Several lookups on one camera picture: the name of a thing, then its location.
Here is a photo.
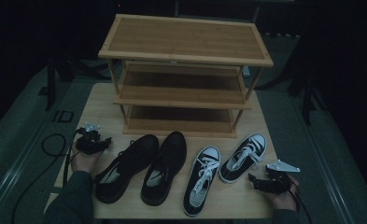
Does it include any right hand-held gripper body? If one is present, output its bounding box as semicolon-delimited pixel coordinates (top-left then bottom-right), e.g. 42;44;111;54
265;159;301;195

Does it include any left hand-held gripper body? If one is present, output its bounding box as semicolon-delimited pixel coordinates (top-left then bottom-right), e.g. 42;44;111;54
75;122;103;156

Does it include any black white canvas sneaker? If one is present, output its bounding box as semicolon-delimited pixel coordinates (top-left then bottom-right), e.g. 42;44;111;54
182;145;222;218
219;133;268;185

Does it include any black leather shoe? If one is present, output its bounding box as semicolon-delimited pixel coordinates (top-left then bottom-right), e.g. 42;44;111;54
140;131;188;207
94;133;160;205

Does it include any wooden shoe rack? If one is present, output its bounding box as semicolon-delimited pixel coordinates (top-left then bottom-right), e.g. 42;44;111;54
97;13;275;139

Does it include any person's left hand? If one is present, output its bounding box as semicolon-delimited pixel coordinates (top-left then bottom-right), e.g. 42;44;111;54
70;141;106;174

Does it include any person's right hand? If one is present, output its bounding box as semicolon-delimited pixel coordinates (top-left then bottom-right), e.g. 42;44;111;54
264;175;300;213

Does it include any black metal stand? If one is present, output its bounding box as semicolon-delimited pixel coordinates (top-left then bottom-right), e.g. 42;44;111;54
45;54;58;112

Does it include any left hand-held gripper cable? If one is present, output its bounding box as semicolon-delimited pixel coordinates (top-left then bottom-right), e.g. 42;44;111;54
62;127;86;189

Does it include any hand-held gripper cable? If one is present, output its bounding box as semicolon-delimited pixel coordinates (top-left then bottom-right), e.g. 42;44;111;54
283;177;314;224
62;127;86;189

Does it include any right hand-held gripper cable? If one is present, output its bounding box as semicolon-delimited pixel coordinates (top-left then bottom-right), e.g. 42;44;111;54
283;177;314;224

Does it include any black looped floor cable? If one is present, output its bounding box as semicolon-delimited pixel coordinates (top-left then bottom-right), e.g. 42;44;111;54
10;133;68;224

